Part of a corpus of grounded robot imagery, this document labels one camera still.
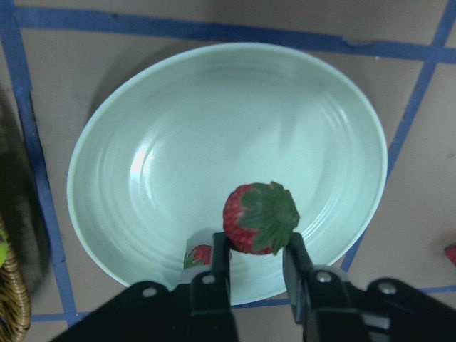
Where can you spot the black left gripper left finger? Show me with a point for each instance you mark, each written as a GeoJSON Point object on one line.
{"type": "Point", "coordinates": [220, 270]}

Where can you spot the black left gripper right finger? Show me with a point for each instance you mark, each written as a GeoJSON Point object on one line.
{"type": "Point", "coordinates": [296, 264]}

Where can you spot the light green round plate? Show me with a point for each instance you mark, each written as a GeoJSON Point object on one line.
{"type": "Point", "coordinates": [156, 162]}

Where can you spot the brown wicker basket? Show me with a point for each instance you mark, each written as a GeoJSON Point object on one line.
{"type": "Point", "coordinates": [15, 299]}

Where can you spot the yellow banana bunch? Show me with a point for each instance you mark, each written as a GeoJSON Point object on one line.
{"type": "Point", "coordinates": [4, 246]}

